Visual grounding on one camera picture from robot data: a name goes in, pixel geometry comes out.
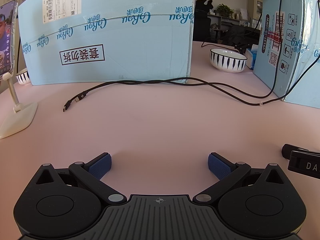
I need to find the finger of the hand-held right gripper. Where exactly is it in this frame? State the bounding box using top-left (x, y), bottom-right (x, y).
top-left (282, 144), bottom-right (320, 159)

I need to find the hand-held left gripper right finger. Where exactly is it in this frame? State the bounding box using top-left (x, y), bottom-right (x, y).
top-left (194, 152), bottom-right (285, 205)

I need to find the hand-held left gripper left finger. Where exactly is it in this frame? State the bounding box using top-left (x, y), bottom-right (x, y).
top-left (35, 152), bottom-right (127, 205)

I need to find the tall light blue cardboard box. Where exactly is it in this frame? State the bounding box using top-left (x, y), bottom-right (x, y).
top-left (252, 0), bottom-right (320, 109)

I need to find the white phone stand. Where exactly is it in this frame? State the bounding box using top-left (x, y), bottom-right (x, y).
top-left (0, 71), bottom-right (39, 139)

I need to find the blue tissue box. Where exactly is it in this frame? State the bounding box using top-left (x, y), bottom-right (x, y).
top-left (245, 44), bottom-right (259, 70)

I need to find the large striped white bowl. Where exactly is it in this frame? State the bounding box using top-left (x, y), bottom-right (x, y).
top-left (209, 48), bottom-right (248, 74)

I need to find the small striped white bowl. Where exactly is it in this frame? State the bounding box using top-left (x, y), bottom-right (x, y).
top-left (15, 70), bottom-right (32, 86)

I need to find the wide light blue cardboard box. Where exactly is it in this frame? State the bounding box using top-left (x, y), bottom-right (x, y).
top-left (18, 0), bottom-right (196, 86)

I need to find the black office chair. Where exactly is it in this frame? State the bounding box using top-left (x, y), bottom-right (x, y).
top-left (193, 0), bottom-right (215, 43)

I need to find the green potted plant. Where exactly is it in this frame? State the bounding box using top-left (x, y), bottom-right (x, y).
top-left (216, 3), bottom-right (235, 19)

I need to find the smartphone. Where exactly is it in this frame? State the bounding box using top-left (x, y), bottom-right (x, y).
top-left (0, 0), bottom-right (19, 77)

